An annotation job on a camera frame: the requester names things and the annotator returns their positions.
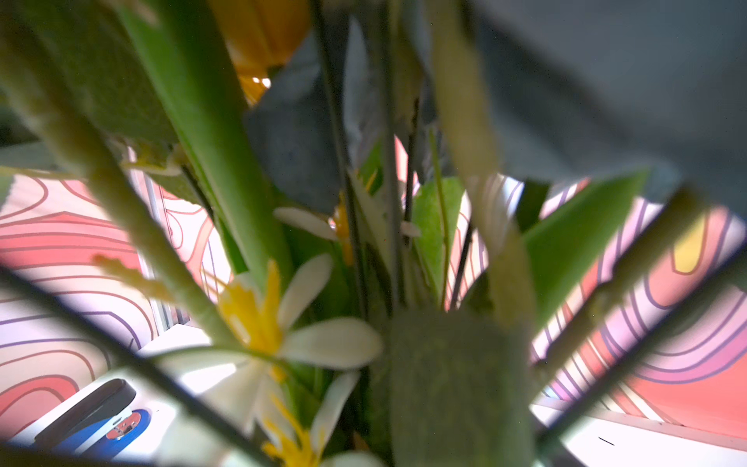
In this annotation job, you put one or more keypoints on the blue rose bouquet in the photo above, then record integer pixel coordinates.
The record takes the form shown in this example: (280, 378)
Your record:
(415, 233)

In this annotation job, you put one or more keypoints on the blue black stapler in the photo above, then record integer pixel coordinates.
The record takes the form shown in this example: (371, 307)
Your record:
(101, 426)

